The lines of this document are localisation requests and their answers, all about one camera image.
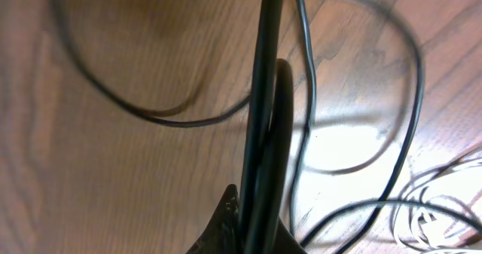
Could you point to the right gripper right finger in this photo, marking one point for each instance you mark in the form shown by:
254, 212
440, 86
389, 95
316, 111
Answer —
284, 243

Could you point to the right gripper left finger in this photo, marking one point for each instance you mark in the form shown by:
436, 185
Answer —
220, 235

